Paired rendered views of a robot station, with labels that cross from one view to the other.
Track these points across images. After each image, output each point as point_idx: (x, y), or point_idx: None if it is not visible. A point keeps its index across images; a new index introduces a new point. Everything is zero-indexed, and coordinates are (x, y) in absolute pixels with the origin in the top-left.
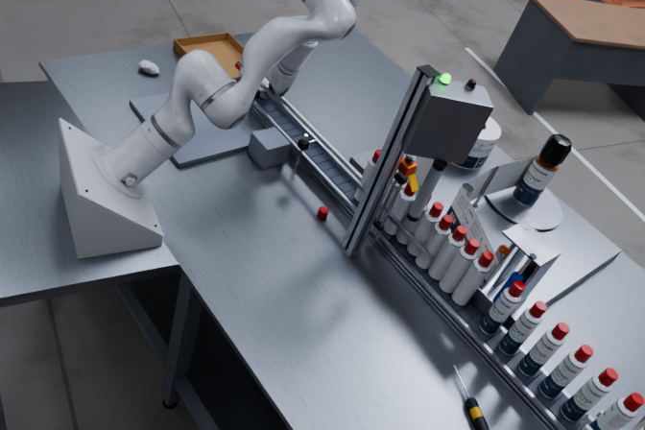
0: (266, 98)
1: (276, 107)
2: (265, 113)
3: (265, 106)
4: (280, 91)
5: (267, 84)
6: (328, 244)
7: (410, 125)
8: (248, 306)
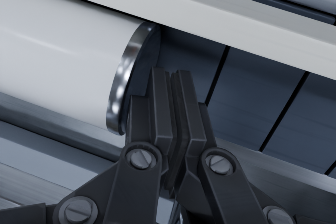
0: (155, 55)
1: (272, 64)
2: (257, 163)
3: (209, 114)
4: None
5: (68, 74)
6: None
7: None
8: None
